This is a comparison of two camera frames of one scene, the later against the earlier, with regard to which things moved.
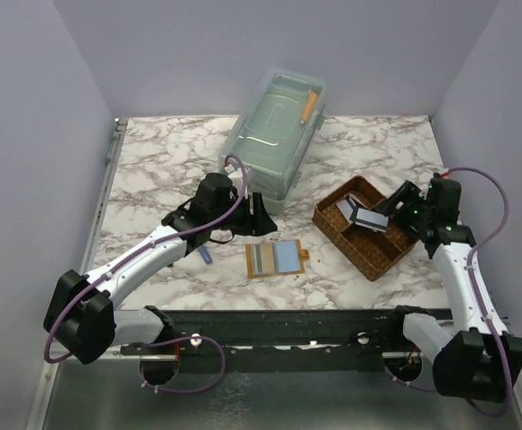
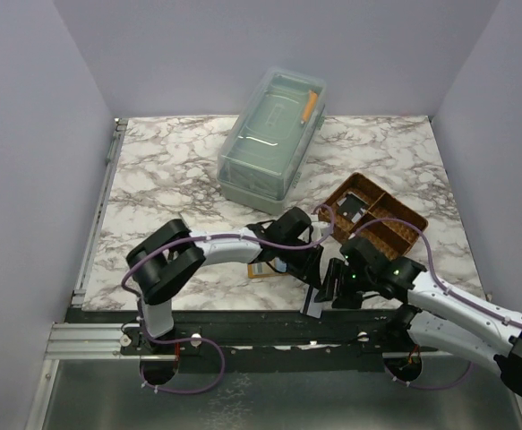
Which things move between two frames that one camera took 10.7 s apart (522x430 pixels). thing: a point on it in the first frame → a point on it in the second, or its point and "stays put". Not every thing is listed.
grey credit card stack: x=355 y=210 stays put
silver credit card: x=372 y=219 → x=309 y=305
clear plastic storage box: x=273 y=130 stays put
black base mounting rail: x=334 y=340 stays put
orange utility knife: x=312 y=101 stays put
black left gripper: x=258 y=224 → x=309 y=269
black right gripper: x=407 y=193 → x=336 y=270
